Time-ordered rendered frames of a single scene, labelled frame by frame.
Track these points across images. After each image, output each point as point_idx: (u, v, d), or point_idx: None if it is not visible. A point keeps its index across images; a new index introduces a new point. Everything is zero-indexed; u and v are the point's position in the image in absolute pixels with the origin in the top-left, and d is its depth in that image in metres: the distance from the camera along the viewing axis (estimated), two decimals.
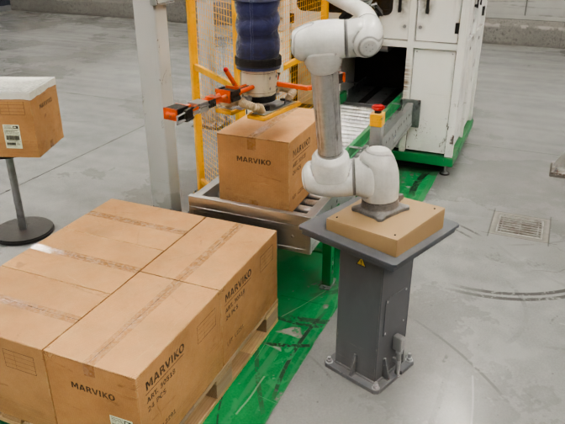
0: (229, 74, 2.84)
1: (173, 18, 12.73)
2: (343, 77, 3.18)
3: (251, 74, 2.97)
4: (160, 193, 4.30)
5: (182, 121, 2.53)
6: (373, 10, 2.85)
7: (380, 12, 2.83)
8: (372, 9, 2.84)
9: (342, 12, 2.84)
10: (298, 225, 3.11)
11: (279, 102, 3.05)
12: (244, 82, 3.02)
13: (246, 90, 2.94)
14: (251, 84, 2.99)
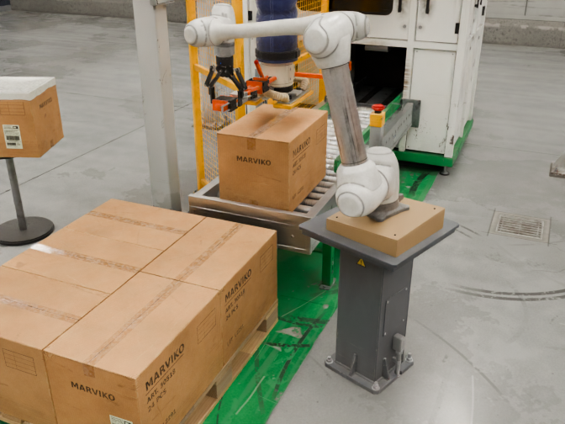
0: (259, 66, 3.01)
1: (173, 18, 12.73)
2: (350, 66, 3.44)
3: (274, 66, 3.16)
4: (160, 193, 4.30)
5: (226, 111, 2.70)
6: (212, 82, 2.73)
7: (209, 76, 2.75)
8: (213, 80, 2.72)
9: (241, 80, 2.67)
10: (298, 225, 3.11)
11: (298, 91, 3.26)
12: (265, 73, 3.20)
13: (271, 81, 3.13)
14: (273, 76, 3.18)
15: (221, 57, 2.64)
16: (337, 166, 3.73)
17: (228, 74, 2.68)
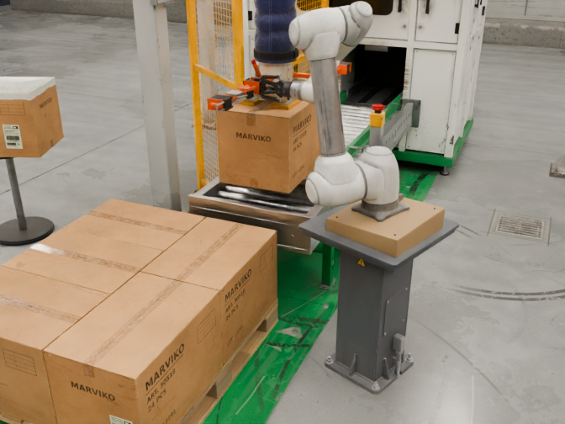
0: (256, 66, 3.00)
1: (173, 18, 12.73)
2: (349, 67, 3.42)
3: (272, 66, 3.14)
4: (160, 193, 4.30)
5: (221, 110, 2.68)
6: (267, 92, 3.02)
7: (267, 99, 3.01)
8: (270, 92, 3.02)
9: (270, 75, 2.98)
10: (298, 225, 3.11)
11: None
12: (263, 73, 3.18)
13: (269, 81, 3.11)
14: None
15: None
16: None
17: None
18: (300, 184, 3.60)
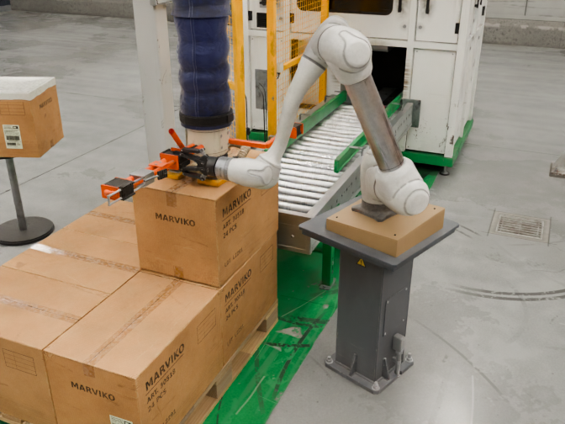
0: (176, 136, 2.44)
1: (173, 18, 12.73)
2: (301, 129, 2.85)
3: (200, 132, 2.58)
4: None
5: (115, 200, 2.12)
6: (191, 167, 2.46)
7: (190, 177, 2.45)
8: (193, 166, 2.45)
9: (192, 147, 2.42)
10: (298, 225, 3.11)
11: None
12: (191, 140, 2.62)
13: None
14: (200, 144, 2.60)
15: None
16: (337, 166, 3.73)
17: None
18: (300, 184, 3.60)
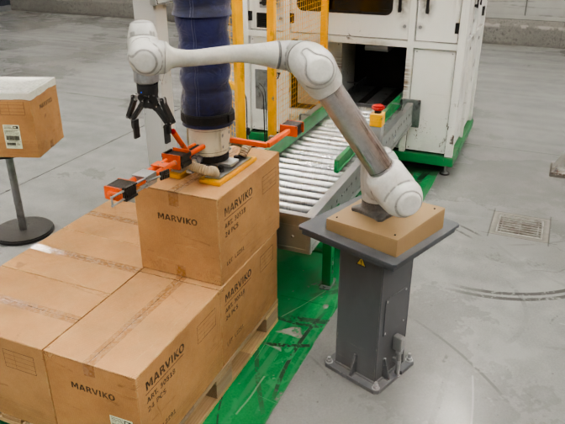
0: (177, 136, 2.45)
1: (173, 18, 12.73)
2: (302, 128, 2.86)
3: (202, 132, 2.59)
4: None
5: (118, 201, 2.14)
6: (134, 113, 2.26)
7: (132, 107, 2.29)
8: (136, 111, 2.26)
9: (167, 113, 2.20)
10: (298, 225, 3.11)
11: (234, 161, 2.69)
12: (192, 140, 2.63)
13: (198, 151, 2.56)
14: (202, 143, 2.61)
15: (141, 85, 2.17)
16: (337, 166, 3.73)
17: (151, 105, 2.21)
18: (300, 184, 3.60)
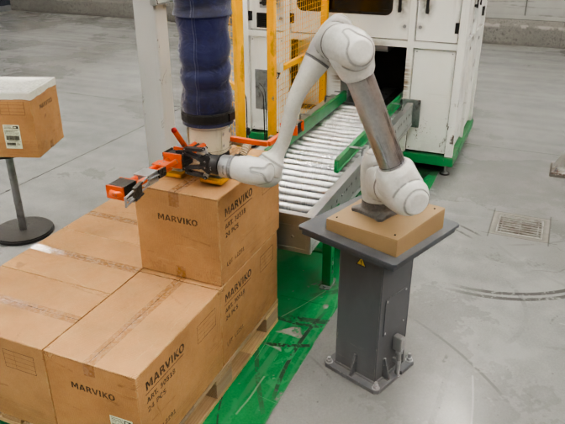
0: (178, 135, 2.44)
1: (173, 18, 12.73)
2: (302, 126, 2.86)
3: (203, 130, 2.59)
4: None
5: (130, 202, 2.12)
6: (193, 166, 2.46)
7: (192, 175, 2.45)
8: (196, 166, 2.46)
9: (195, 146, 2.42)
10: (298, 225, 3.11)
11: None
12: (192, 139, 2.63)
13: None
14: (202, 142, 2.61)
15: None
16: (337, 166, 3.73)
17: None
18: (300, 184, 3.60)
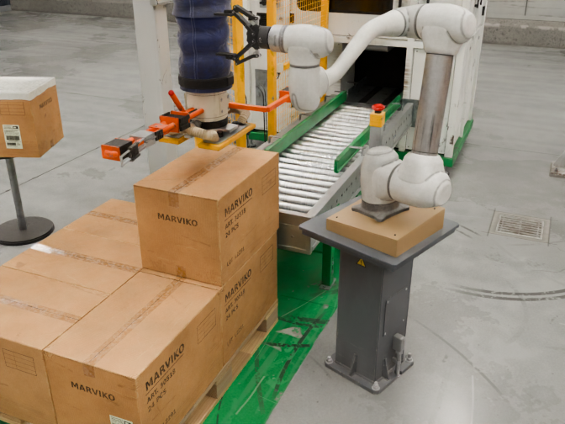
0: (176, 98, 2.39)
1: (173, 18, 12.73)
2: None
3: (200, 96, 2.53)
4: None
5: (126, 161, 2.07)
6: (243, 52, 2.18)
7: (244, 61, 2.17)
8: None
9: (246, 10, 2.11)
10: (298, 225, 3.11)
11: (233, 126, 2.63)
12: (190, 104, 2.57)
13: (196, 114, 2.51)
14: (200, 108, 2.55)
15: None
16: (337, 166, 3.73)
17: None
18: (300, 184, 3.60)
